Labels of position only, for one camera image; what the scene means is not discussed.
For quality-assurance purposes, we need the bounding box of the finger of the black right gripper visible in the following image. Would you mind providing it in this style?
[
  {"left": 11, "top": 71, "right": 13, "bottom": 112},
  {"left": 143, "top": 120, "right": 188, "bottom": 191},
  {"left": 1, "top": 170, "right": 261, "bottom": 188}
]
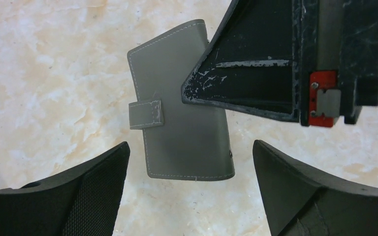
[{"left": 181, "top": 0, "right": 306, "bottom": 123}]

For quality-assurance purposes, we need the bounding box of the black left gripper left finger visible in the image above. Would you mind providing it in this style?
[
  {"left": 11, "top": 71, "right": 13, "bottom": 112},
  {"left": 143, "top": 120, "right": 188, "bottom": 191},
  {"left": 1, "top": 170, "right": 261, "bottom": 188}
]
[{"left": 0, "top": 142, "right": 130, "bottom": 236}]

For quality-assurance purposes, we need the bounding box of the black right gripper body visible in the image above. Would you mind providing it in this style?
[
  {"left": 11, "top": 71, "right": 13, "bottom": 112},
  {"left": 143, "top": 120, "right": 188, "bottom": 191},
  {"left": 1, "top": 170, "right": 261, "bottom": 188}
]
[{"left": 300, "top": 0, "right": 378, "bottom": 127}]

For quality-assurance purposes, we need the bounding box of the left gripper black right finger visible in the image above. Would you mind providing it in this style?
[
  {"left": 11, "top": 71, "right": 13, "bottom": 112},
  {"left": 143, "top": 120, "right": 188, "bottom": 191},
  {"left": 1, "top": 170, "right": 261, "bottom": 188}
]
[{"left": 252, "top": 140, "right": 378, "bottom": 236}]

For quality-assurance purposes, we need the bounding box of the grey card holder wallet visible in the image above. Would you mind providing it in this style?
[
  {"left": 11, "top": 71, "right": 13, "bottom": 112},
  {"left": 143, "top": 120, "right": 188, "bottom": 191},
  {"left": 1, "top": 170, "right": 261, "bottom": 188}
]
[{"left": 127, "top": 19, "right": 235, "bottom": 181}]

